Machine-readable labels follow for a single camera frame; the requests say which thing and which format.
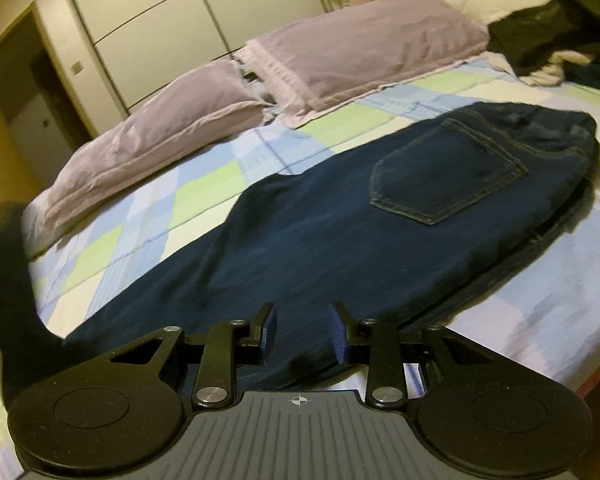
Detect white wardrobe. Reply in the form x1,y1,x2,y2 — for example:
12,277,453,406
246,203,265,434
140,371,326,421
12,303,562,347
55,0,331,116

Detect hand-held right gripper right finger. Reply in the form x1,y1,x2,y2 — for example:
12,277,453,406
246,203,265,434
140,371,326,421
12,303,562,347
327,301,488,409

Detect black garment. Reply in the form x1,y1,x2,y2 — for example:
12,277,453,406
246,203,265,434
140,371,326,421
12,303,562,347
487,0,600,78

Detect checked bed sheet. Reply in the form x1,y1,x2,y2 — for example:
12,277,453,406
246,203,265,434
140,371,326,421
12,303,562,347
0,55,600,480

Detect wooden door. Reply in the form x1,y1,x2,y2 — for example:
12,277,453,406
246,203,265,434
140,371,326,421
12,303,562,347
0,2,106,176

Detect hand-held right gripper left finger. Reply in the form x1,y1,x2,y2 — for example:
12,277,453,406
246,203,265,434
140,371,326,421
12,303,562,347
107,301,278,408

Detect pink pillow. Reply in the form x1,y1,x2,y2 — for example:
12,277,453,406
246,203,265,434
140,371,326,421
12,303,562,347
234,0,491,113

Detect pale pillow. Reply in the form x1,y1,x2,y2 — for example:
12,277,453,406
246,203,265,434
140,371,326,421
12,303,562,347
22,58,273,261

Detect white crumpled garment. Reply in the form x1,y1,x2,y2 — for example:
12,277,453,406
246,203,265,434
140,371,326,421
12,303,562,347
517,50,593,87

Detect dark blue jeans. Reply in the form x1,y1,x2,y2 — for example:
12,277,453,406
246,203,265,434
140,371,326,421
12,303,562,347
62,101,600,396

